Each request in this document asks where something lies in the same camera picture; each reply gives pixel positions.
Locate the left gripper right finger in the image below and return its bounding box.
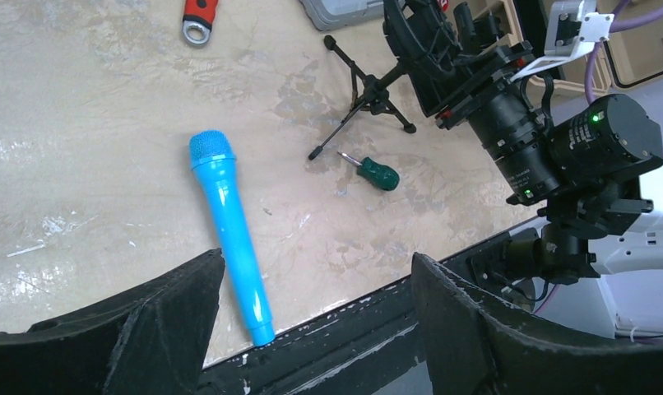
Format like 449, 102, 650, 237
410, 253, 663, 394

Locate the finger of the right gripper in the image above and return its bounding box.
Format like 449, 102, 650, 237
382, 1, 457, 117
453, 2, 504, 58

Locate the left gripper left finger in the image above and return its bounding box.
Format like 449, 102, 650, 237
0, 249, 225, 394

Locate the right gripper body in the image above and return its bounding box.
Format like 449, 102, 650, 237
434, 41, 547, 131

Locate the black tripod shock-mount stand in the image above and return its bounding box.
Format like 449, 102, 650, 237
308, 0, 463, 162

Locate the blue microphone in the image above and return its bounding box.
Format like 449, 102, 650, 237
189, 130, 276, 346

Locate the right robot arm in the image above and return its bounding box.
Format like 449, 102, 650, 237
383, 1, 663, 293

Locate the grey plastic tool case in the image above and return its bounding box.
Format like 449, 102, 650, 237
299, 0, 383, 31

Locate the tan hard toolbox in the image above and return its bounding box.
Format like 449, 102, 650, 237
452, 0, 663, 98

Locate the green stubby screwdriver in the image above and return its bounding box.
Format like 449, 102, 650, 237
337, 151, 400, 192

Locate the red adjustable wrench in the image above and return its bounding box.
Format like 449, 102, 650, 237
182, 0, 219, 47

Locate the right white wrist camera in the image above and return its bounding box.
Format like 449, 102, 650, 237
512, 1, 615, 81

